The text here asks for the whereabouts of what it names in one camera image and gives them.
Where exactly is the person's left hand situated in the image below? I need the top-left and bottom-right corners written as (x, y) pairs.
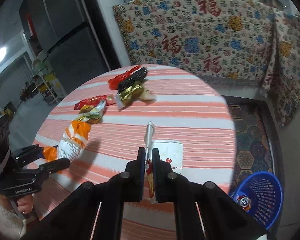
top-left (0, 194), bottom-right (34, 215)

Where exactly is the white storage rack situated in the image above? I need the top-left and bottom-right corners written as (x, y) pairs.
top-left (32, 59), bottom-right (59, 105)

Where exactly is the gold foil wrapper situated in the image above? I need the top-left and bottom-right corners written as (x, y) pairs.
top-left (114, 81), bottom-right (144, 110)

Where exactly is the beige pastry wrapper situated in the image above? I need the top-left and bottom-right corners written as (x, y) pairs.
top-left (138, 89), bottom-right (157, 102)

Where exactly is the yellow cardboard box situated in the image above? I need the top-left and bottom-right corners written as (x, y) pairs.
top-left (45, 73), bottom-right (67, 98)

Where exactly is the white red snack wrapper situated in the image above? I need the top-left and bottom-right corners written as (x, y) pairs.
top-left (144, 121), bottom-right (184, 204)

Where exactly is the hexagon patterned floor mat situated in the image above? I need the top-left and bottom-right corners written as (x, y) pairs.
top-left (228, 104), bottom-right (273, 190)

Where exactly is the large patterned fu cloth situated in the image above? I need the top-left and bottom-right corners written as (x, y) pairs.
top-left (113, 0), bottom-right (275, 85)

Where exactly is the small patterned fu cloth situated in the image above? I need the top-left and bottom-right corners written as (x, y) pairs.
top-left (261, 9), bottom-right (300, 127)

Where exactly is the red foil snack packet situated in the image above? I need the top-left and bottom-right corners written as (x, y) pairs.
top-left (74, 94), bottom-right (115, 110)

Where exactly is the steel pot with lid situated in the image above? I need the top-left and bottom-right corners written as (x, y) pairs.
top-left (259, 0), bottom-right (287, 11)

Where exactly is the round table striped tablecloth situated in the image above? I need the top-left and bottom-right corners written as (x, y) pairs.
top-left (26, 64), bottom-right (239, 240)

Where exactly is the orange white snack wrapper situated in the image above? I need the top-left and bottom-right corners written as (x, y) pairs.
top-left (43, 120), bottom-right (91, 162)

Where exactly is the yellow green snack wrapper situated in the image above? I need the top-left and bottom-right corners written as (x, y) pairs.
top-left (76, 100), bottom-right (106, 124)

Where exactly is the red crushed soda can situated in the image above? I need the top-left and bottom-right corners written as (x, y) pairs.
top-left (236, 195), bottom-right (251, 211)

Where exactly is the red plastic bag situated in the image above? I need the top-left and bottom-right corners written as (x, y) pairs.
top-left (108, 65), bottom-right (141, 90)

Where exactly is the dark grey refrigerator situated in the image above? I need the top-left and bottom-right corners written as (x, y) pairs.
top-left (19, 0), bottom-right (121, 94)

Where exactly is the blue plastic waste basket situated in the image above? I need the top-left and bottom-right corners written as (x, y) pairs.
top-left (229, 171), bottom-right (283, 229)

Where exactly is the black foam net sleeve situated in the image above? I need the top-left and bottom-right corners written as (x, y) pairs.
top-left (118, 67), bottom-right (148, 93)

